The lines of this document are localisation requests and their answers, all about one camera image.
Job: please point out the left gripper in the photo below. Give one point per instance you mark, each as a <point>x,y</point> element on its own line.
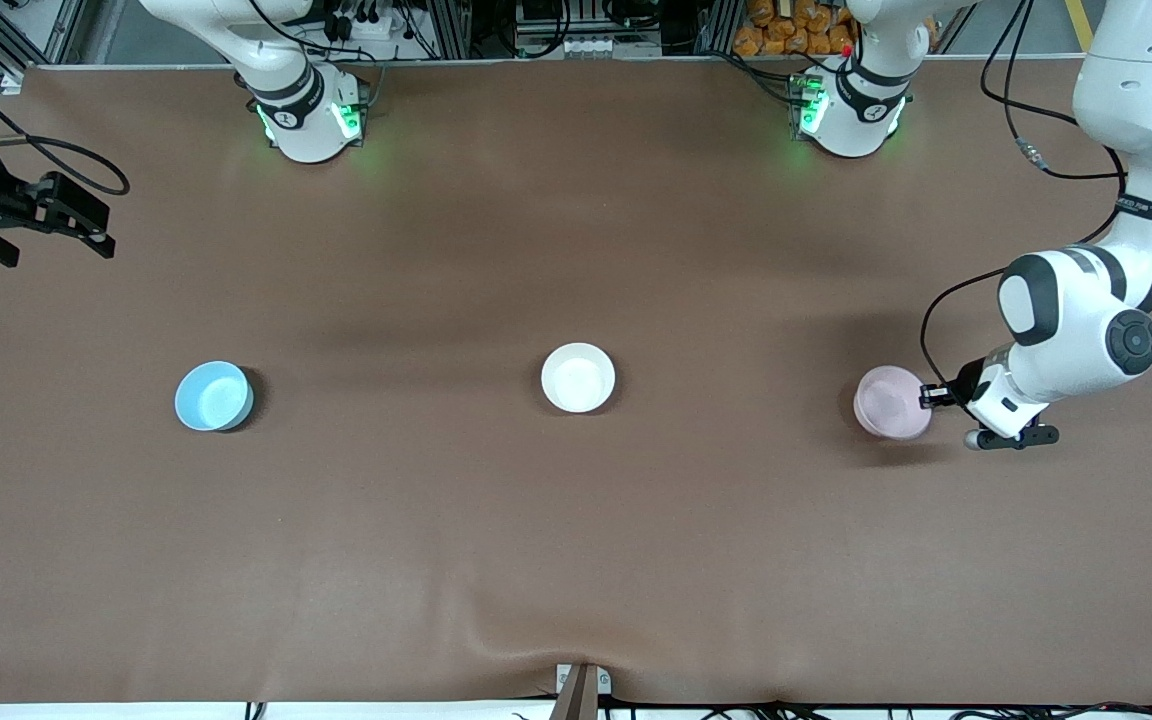
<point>965,384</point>

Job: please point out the pink bowl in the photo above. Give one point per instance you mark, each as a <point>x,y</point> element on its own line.
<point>889,402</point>

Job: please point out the light blue bowl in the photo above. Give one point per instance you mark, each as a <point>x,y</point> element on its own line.
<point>211,397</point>

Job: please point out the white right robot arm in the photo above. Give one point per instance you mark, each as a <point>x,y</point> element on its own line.
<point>306,130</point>

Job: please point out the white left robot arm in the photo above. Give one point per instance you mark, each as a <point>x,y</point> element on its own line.
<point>1076,320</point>

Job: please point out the white bowl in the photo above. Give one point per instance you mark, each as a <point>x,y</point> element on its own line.
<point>577,378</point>

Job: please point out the pile of orange packets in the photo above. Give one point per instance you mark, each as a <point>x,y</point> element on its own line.
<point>776,25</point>

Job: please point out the brown table mat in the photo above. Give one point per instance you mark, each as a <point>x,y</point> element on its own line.
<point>576,560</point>

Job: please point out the white power strip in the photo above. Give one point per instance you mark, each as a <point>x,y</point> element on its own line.
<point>591,46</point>

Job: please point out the black electronic box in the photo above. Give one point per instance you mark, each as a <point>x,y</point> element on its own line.
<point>544,12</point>

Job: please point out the aluminium frame profile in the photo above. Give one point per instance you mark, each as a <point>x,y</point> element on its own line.
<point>56,30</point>

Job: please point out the grey metal bracket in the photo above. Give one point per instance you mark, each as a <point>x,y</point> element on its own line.
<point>564,678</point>

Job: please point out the brown camera pole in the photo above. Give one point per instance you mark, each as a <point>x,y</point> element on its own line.
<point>578,702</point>

